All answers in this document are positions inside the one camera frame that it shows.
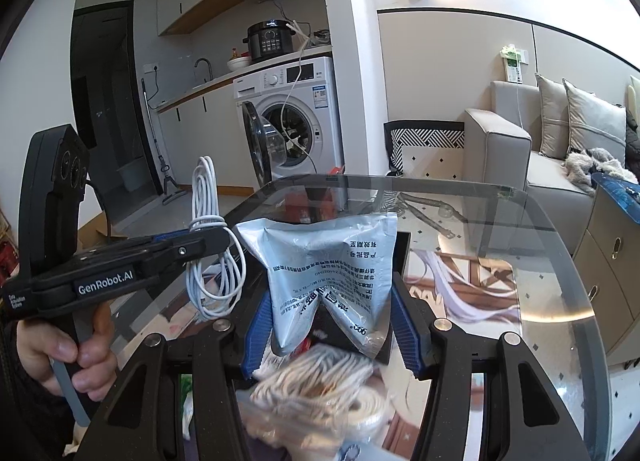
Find adidas bag of laces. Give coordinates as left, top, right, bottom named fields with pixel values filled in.
left=236, top=344, right=390, bottom=459

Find white usb cable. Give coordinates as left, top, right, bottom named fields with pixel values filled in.
left=185, top=154, right=248, bottom=320

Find silver green medicine pouch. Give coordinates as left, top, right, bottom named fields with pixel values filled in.
left=232, top=209, right=400, bottom=359

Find person's left hand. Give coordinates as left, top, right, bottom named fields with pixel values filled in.
left=16, top=303, right=117, bottom=401

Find anime printed table mat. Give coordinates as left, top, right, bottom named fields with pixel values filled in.
left=114, top=247, right=524, bottom=461

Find cardboard box on floor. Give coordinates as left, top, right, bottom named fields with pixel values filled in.
left=77, top=212, right=124, bottom=251

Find red box under table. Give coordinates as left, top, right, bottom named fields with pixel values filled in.
left=284, top=188, right=338, bottom=224

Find beige sofa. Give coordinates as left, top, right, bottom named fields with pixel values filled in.
left=462, top=72, right=640, bottom=237

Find kitchen faucet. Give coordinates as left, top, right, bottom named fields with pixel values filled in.
left=194, top=58, right=213, bottom=84

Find white washing machine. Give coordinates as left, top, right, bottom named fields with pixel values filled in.
left=233, top=56, right=344, bottom=186

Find white bowl on counter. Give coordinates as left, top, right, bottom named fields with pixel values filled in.
left=227, top=56, right=252, bottom=72

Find beige side cabinet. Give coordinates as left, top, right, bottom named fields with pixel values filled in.
left=574, top=174, right=640, bottom=366

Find black pressure cooker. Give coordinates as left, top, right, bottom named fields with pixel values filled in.
left=243, top=19, right=295, bottom=63

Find grey clothes on sofa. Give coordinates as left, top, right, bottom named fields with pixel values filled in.
left=564, top=148, right=638, bottom=195

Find grey cushion left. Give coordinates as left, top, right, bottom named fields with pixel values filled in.
left=536, top=74, right=570, bottom=160

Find grey cushion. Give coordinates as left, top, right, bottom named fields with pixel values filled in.
left=563, top=80, right=626, bottom=163
left=536, top=74, right=570, bottom=160

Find grey cushion right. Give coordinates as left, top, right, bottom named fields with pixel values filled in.
left=563, top=80, right=626, bottom=163

